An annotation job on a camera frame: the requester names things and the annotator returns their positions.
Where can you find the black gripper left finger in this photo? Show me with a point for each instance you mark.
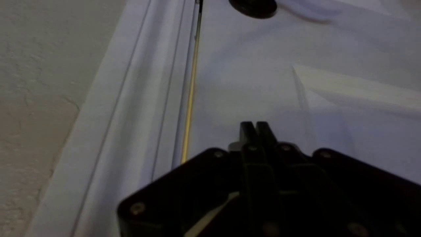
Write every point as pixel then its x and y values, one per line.
pixel 248 140

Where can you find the white panelled door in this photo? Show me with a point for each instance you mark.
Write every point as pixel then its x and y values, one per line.
pixel 271 74

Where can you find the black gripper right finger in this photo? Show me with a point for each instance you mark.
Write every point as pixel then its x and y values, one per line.
pixel 268 140

